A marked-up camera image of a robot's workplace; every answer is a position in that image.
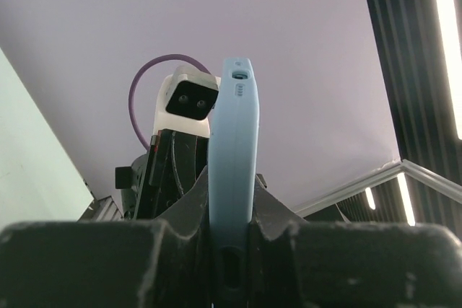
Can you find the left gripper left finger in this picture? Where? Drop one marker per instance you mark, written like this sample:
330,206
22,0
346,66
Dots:
164,262

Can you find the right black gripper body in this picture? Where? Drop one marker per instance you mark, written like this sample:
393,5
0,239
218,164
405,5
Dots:
162,176

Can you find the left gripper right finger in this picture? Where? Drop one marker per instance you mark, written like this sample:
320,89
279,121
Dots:
296,263

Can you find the light blue phone case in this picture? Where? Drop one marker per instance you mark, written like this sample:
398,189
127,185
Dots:
232,155

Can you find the aluminium cross rail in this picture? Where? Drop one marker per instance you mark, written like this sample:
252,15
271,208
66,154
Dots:
104,209

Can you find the right aluminium frame post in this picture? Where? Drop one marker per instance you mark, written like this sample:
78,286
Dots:
377,177

